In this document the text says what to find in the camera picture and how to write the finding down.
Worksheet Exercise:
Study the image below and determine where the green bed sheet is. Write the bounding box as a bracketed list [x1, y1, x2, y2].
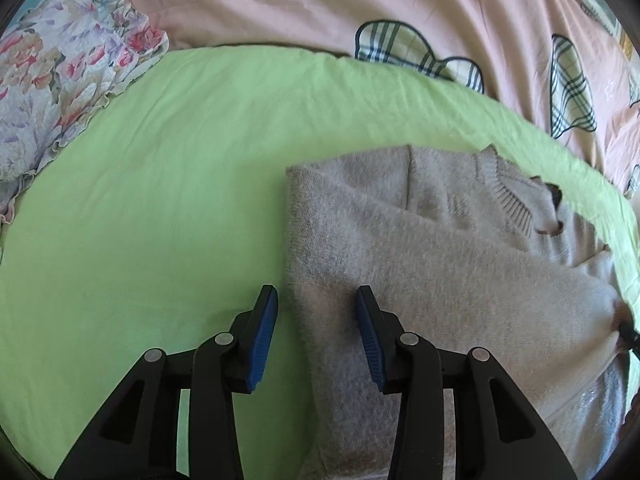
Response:
[0, 46, 640, 480]

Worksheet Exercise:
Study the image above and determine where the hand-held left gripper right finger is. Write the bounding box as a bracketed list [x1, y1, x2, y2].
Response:
[354, 285, 580, 480]

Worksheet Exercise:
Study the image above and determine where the grey knit sweater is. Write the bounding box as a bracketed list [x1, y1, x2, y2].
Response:
[285, 144, 632, 480]

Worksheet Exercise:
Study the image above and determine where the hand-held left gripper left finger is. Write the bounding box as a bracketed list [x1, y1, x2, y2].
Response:
[53, 284, 279, 480]

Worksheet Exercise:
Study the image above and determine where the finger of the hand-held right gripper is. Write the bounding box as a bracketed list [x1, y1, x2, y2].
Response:
[618, 322, 640, 361]

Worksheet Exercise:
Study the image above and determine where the pink quilt with plaid hearts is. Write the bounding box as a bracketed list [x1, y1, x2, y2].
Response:
[118, 0, 640, 200]

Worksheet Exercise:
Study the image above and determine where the floral ruffled pillow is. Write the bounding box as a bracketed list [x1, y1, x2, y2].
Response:
[0, 0, 170, 226]

